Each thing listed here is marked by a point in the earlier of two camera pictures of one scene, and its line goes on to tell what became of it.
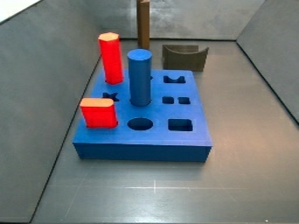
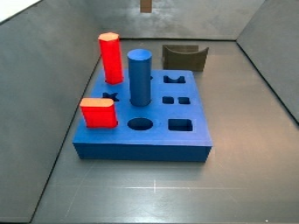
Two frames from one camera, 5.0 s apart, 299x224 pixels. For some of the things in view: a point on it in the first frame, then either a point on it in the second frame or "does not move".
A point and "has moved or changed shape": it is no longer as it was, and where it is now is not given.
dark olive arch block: x=183 y=58 does not move
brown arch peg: x=144 y=24 has moved or changed shape
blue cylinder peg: x=140 y=76 does not move
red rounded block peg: x=99 y=113 does not move
